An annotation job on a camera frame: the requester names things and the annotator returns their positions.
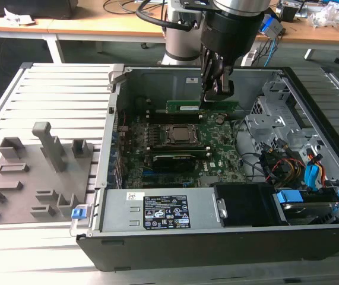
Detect black power connector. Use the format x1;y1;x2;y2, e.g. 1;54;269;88
259;151;277;185

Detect black graphics card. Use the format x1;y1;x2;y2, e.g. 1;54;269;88
152;153;197;173

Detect grey power supply unit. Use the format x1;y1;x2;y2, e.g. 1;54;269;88
99;187;226;233

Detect black RAM slot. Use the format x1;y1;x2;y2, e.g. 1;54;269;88
150;147;208;152
147;143;212;149
147;119;203;124
147;115;203;121

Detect silver hard disk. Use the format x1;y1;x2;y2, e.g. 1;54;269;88
281;201;339;225

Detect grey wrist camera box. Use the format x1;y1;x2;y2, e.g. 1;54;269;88
260;13;284;40

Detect green motherboard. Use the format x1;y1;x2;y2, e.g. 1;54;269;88
114;108;249;189

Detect clear plastic bag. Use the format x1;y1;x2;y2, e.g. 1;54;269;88
307;2;339;29

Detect CPU socket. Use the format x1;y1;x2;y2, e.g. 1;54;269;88
156;122;205;147

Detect white crumpled paper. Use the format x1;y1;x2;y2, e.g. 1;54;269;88
3;8;36;25

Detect green RAM stick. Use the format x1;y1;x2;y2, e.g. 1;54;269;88
166;100;239;115

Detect silver CPU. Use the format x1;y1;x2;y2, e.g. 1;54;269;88
170;126;198;142

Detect installed RAM stick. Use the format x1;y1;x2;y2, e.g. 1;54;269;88
153;149;208;156

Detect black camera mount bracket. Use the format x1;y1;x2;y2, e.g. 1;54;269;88
175;0;214;11

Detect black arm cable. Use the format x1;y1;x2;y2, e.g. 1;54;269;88
135;0;201;30

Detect metal socket cover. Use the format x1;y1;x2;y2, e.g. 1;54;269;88
160;123;203;146

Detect open black PC case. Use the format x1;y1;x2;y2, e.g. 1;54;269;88
69;64;339;273

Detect grey parts rack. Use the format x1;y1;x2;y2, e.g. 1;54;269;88
0;120;96;225

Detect white power strip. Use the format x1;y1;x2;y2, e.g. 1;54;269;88
242;49;258;67

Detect black plastic shroud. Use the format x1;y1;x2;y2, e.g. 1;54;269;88
210;183;278;228

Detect black flat case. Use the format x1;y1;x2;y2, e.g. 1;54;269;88
0;0;80;19

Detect blue flat wire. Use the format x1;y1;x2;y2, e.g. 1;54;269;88
304;154;321;192

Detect grey metal drive cage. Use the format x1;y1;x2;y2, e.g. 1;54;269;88
244;78;320;155

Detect red yellow power wires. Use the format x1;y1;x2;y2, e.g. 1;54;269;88
271;157;305;182

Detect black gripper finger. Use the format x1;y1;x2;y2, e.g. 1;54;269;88
200;47;217;103
206;55;235;103

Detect small black device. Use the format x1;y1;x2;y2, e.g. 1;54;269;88
278;4;301;22

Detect blue disk carrier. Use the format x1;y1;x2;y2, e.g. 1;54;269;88
274;189;339;208

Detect wooden desk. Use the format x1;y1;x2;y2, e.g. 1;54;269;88
0;0;339;65

